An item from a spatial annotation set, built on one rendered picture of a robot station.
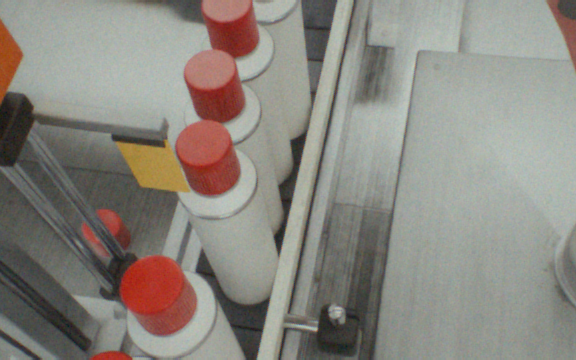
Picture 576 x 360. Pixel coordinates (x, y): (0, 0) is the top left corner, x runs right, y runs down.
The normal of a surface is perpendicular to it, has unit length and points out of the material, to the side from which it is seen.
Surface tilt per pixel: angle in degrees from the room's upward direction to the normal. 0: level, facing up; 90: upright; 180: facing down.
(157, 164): 90
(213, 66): 3
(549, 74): 0
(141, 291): 2
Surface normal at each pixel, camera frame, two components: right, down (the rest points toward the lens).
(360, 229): -0.10, -0.48
